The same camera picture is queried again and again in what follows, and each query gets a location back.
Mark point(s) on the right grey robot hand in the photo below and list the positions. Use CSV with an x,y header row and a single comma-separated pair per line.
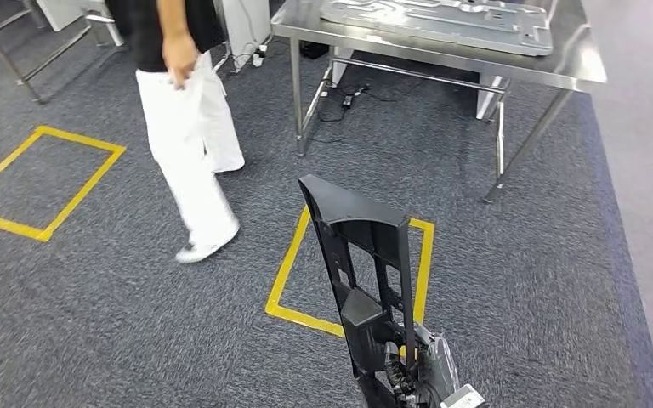
x,y
433,366

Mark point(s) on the person's hand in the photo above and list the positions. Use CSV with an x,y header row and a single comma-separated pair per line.
x,y
180,56

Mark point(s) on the black plastic frame part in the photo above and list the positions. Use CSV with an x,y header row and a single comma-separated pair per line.
x,y
360,214

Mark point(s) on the person's forearm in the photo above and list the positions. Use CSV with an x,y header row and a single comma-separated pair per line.
x,y
173,19

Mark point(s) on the stainless steel workbench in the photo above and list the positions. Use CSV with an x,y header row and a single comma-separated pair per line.
x,y
574,62

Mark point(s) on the white desk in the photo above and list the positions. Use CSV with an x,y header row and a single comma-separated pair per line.
x,y
245,28

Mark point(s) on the white power strip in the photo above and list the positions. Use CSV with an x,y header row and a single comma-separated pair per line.
x,y
258,56

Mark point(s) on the person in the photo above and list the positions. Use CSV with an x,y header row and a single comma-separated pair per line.
x,y
191,146

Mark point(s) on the yellow floor tape square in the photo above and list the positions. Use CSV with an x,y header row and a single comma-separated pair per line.
x,y
78,139
286,264

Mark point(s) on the stainless steel table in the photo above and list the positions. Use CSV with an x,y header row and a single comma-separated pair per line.
x,y
38,97

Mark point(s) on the black power adapter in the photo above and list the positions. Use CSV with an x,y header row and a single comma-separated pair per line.
x,y
347,101

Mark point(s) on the stamped metal plate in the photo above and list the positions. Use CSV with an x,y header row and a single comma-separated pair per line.
x,y
445,25

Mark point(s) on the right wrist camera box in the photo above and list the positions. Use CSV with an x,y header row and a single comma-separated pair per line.
x,y
461,398

